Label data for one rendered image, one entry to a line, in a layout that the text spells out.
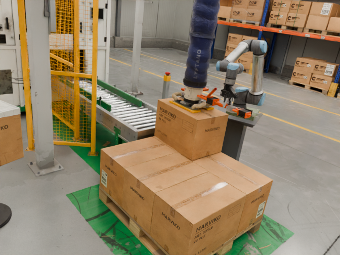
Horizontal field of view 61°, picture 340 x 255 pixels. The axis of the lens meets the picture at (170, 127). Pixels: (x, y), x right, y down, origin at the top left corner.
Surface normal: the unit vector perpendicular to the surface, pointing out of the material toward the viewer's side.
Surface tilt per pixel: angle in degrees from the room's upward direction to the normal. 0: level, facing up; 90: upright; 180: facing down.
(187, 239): 90
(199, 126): 90
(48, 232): 0
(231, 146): 90
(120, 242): 0
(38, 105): 90
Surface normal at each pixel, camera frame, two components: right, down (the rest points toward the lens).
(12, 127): 0.86, 0.28
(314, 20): -0.72, 0.13
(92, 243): 0.11, -0.92
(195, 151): 0.61, 0.36
